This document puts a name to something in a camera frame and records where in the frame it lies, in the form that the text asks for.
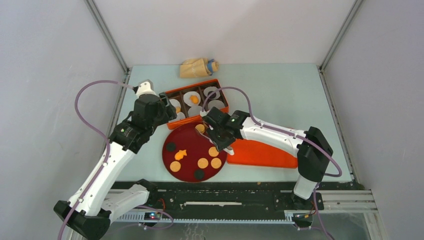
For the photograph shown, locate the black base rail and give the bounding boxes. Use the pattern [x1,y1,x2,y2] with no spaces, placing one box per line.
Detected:
[127,181,325,220]

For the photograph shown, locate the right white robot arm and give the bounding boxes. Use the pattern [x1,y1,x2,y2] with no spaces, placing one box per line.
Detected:
[200,107,333,209]

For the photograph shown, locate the orange compartment cookie box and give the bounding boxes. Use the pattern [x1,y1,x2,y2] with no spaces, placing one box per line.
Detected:
[165,79,229,130]

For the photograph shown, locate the metal serving tongs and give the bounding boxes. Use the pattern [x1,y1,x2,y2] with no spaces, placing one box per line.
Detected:
[197,128,236,156]

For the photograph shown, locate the beige cloth doll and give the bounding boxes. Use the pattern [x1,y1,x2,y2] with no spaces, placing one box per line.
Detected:
[179,58,220,79]

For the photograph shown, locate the dark red round plate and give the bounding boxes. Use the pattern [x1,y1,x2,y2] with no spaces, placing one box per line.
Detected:
[162,122,228,183]

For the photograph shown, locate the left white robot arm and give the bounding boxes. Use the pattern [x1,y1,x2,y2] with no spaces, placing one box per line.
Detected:
[53,92,177,240]

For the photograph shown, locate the orange box lid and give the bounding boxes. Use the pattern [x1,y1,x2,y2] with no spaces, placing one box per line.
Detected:
[226,139,298,169]

